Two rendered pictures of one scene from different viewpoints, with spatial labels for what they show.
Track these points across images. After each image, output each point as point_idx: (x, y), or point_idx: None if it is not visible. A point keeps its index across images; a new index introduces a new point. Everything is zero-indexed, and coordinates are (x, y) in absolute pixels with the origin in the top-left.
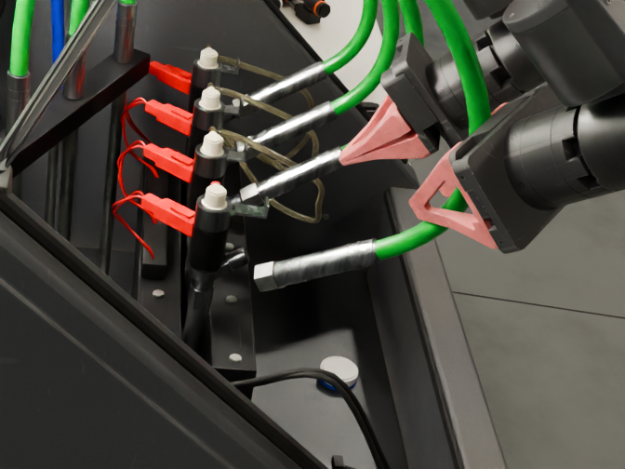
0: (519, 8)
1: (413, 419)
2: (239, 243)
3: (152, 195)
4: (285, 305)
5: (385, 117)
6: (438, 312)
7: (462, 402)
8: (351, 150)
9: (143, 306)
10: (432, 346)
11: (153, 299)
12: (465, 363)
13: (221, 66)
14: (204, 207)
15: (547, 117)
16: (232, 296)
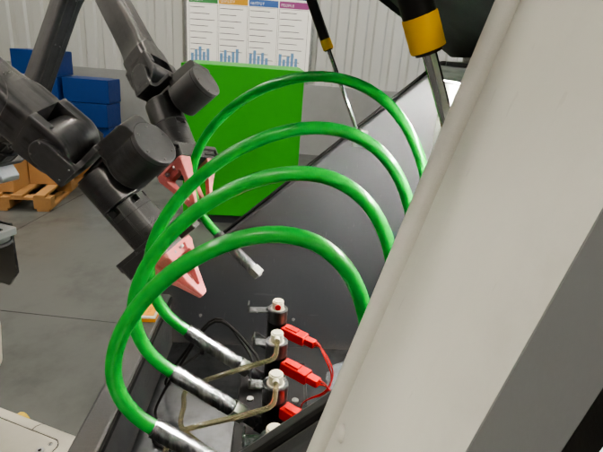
0: (214, 89)
1: (122, 449)
2: (236, 447)
3: (310, 340)
4: None
5: (192, 244)
6: (91, 436)
7: (123, 376)
8: (202, 280)
9: (302, 392)
10: (116, 411)
11: (297, 397)
12: (102, 398)
13: (259, 437)
14: (284, 305)
15: (188, 130)
16: (249, 399)
